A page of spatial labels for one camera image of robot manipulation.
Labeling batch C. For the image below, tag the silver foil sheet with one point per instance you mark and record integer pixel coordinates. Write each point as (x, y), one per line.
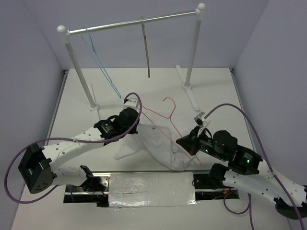
(158, 189)

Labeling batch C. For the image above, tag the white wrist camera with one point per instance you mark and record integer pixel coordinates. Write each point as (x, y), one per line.
(201, 121)
(132, 103)

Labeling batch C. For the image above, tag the pink wire hanger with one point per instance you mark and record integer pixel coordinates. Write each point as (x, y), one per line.
(194, 159)

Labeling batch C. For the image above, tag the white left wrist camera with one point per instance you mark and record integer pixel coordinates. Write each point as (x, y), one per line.
(132, 103)

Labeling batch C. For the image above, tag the white t shirt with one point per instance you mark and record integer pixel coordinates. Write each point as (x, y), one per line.
(150, 140)

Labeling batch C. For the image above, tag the blue wire hanger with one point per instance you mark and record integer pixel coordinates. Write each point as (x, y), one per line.
(90, 45)

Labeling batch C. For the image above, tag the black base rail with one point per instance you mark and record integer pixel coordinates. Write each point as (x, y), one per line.
(98, 193)

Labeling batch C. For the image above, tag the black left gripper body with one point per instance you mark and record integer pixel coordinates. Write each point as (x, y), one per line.
(123, 132)

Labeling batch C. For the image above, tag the white clothes rack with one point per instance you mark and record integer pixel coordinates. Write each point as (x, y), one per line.
(121, 45)

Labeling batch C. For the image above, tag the grey plastic hanger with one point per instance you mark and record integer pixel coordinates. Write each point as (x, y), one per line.
(145, 46)

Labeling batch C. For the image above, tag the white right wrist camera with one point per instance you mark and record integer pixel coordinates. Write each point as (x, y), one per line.
(201, 121)

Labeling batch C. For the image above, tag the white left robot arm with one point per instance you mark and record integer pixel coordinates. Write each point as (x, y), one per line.
(42, 167)

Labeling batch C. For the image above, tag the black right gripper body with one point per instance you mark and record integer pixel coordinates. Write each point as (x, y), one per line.
(197, 141)

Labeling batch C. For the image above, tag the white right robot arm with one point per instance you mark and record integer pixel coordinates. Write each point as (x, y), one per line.
(244, 169)

